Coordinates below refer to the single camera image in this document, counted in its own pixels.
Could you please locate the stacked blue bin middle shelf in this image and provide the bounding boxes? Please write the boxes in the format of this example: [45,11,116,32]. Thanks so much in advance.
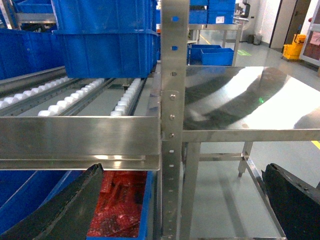
[54,29,159,78]

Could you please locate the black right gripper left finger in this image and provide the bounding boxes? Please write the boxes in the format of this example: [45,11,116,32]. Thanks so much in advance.
[0,163,104,240]

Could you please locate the yellow mop bucket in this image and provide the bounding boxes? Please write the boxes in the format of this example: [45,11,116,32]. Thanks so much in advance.
[282,34,306,60]

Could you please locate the blue bin with red wrap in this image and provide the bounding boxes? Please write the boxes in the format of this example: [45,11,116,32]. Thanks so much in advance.
[44,170,155,240]

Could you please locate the stainless steel side table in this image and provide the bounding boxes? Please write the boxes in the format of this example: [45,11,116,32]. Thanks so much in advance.
[178,65,320,240]

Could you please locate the front left blue bin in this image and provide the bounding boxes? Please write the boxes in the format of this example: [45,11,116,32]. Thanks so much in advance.
[0,170,66,228]

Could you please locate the steel flow rack shelving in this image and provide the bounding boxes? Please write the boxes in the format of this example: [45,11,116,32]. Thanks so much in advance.
[0,0,190,240]

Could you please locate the red bubble wrap sheets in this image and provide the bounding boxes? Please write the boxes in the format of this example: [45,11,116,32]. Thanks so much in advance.
[86,170,148,238]

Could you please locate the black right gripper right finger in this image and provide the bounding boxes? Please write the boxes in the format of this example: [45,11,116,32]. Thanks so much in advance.
[262,163,320,240]

